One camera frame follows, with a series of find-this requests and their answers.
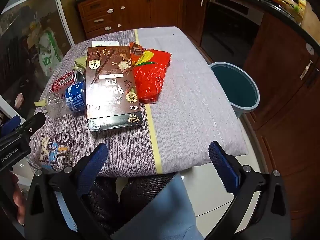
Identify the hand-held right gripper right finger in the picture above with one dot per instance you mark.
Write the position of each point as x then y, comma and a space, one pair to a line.
223, 168

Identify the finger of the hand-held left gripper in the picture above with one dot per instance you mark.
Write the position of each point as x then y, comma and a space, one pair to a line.
33, 123
10, 125

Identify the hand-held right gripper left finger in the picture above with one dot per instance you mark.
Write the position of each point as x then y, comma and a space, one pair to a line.
92, 166

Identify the clear plastic bottle blue label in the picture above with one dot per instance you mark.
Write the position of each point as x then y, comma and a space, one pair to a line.
75, 97

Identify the red drink can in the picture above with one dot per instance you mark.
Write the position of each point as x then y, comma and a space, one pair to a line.
61, 81

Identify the green wrapper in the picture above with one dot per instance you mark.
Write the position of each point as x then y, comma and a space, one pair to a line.
80, 63

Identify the brown snack box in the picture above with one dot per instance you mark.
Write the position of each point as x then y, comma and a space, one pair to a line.
110, 87

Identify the blue round bin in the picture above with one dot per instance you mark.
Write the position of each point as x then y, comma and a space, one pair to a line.
235, 87

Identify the red plastic wrapper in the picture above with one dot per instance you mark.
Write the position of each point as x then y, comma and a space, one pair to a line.
150, 80

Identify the person's left hand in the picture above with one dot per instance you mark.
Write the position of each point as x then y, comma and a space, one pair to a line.
18, 200

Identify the yellow scrap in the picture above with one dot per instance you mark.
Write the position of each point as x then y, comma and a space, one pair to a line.
40, 103

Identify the dark pants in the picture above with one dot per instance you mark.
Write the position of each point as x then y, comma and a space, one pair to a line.
107, 202

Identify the grey striped tablecloth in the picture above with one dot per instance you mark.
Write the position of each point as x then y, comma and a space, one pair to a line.
195, 105

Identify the green white plastic bag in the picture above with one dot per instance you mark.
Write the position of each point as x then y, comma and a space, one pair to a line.
50, 55

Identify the light blue garment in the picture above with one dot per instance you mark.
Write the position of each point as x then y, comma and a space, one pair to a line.
165, 210

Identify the tall wooden cabinet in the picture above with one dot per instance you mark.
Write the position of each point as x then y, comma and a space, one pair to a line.
282, 80

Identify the white framed glass door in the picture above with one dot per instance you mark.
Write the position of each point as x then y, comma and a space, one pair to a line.
30, 12

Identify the brown snack packet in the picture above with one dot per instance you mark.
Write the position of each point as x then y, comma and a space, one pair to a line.
136, 48

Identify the built-in oven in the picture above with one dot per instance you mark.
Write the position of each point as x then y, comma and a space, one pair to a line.
230, 35

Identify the wooden cabinet with drawers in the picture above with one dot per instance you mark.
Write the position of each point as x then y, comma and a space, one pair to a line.
135, 7

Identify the basket with colourful items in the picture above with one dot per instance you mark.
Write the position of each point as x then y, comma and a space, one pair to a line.
290, 7

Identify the wooden cutting board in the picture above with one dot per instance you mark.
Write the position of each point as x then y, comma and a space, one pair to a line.
311, 17

